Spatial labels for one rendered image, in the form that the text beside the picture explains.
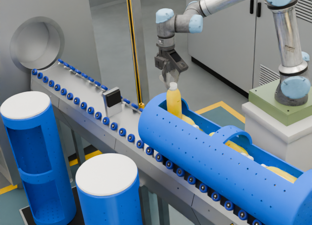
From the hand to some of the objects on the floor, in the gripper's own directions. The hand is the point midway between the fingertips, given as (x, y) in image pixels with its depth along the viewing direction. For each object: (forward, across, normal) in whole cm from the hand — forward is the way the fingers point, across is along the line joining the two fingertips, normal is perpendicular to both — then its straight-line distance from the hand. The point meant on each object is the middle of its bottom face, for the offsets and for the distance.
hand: (172, 85), depth 209 cm
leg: (+132, +8, -122) cm, 180 cm away
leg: (+132, -6, -122) cm, 180 cm away
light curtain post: (+133, -32, -68) cm, 152 cm away
